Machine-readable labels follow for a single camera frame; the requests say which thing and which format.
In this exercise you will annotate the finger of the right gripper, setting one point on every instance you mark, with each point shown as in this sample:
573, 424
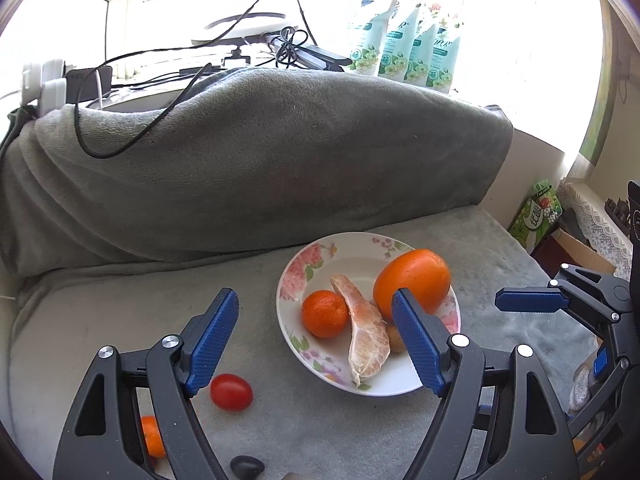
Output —
602, 417
600, 302

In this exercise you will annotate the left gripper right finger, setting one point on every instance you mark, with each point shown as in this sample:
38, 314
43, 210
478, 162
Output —
506, 395

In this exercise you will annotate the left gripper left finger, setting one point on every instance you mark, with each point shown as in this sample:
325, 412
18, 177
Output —
103, 438

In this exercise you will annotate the mandarin with stem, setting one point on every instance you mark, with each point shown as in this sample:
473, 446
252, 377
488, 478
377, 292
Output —
153, 439

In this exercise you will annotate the red cherry tomato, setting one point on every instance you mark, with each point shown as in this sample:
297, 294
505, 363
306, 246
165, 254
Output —
231, 393

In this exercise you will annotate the small mandarin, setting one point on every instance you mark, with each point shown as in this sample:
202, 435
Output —
324, 314

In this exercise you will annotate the lace covered side table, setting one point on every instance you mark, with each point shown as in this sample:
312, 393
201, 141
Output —
607, 239

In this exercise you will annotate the green juice carton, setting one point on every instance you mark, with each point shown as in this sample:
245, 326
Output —
537, 216

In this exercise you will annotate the large orange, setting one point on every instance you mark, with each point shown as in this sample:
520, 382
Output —
423, 272

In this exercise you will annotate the brown longan on plate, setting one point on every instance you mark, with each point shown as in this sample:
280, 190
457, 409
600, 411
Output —
396, 343

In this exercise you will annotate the peeled pomelo segment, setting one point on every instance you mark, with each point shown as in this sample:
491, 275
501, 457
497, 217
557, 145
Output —
369, 347

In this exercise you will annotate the grey sofa blanket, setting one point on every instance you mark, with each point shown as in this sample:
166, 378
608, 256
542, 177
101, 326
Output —
124, 226

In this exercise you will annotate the white power adapters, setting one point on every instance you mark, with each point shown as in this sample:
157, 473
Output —
44, 86

